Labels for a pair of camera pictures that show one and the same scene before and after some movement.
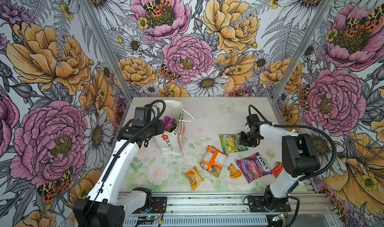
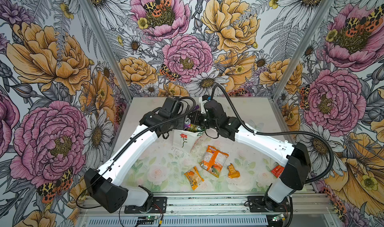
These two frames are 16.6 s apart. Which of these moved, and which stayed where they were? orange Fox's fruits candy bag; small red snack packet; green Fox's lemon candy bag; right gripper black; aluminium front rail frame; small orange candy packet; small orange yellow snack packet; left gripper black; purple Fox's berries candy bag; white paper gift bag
Moved: purple Fox's berries candy bag; left gripper black; white paper gift bag; right gripper black; green Fox's lemon candy bag
Stayed: small red snack packet; aluminium front rail frame; small orange yellow snack packet; orange Fox's fruits candy bag; small orange candy packet
